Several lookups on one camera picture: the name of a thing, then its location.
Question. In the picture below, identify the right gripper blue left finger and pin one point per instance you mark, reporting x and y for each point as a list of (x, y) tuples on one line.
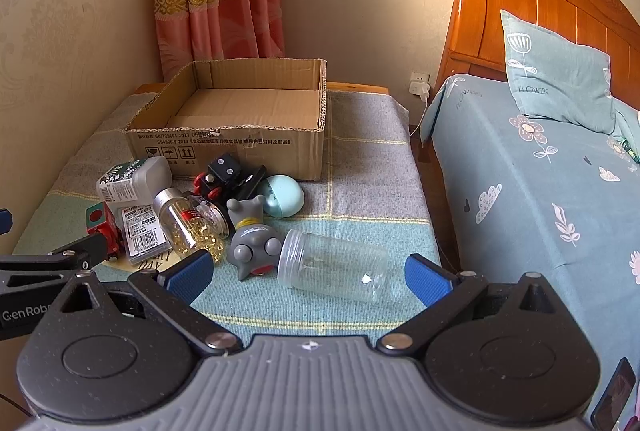
[(188, 278)]

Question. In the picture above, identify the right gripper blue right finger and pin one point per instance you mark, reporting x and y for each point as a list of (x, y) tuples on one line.
[(428, 281)]

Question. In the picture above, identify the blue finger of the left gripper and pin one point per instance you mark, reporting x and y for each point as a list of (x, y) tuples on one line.
[(5, 221)]

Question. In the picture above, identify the glass jar of gold capsules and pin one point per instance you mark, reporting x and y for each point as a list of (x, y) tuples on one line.
[(186, 230)]

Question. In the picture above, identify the clear labelled card case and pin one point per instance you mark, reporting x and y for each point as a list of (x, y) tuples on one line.
[(143, 236)]

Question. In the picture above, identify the grey animal figurine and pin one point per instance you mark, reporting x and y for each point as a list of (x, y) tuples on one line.
[(255, 246)]

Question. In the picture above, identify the red toy train car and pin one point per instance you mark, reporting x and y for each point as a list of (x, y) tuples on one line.
[(100, 219)]

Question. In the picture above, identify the white cotton swab container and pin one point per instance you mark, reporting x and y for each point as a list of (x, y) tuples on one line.
[(134, 183)]

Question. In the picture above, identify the black digital timer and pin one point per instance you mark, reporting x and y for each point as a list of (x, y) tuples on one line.
[(247, 188)]

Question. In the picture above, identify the black toy train car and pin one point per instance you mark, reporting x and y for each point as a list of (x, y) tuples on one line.
[(220, 180)]

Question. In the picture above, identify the clear plastic jar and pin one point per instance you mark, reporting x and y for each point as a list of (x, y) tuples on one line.
[(339, 268)]

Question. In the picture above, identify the mint green egg toy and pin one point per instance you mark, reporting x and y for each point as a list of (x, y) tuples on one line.
[(283, 196)]

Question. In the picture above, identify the checked table cloth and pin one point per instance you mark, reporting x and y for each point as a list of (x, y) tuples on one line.
[(369, 192)]

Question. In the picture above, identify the blue floral bed sheet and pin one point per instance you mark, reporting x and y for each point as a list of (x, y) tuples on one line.
[(538, 195)]

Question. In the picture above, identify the open cardboard box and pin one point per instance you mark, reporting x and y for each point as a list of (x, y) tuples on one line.
[(262, 111)]

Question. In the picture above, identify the wooden bedside table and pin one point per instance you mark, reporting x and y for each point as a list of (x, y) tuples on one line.
[(330, 86)]

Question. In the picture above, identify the light blue pillow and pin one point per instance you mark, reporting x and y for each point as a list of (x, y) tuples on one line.
[(552, 78)]

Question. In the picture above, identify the wooden bed headboard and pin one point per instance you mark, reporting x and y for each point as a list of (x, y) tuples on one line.
[(474, 42)]

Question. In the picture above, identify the white wall socket charger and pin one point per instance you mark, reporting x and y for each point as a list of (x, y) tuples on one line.
[(419, 86)]

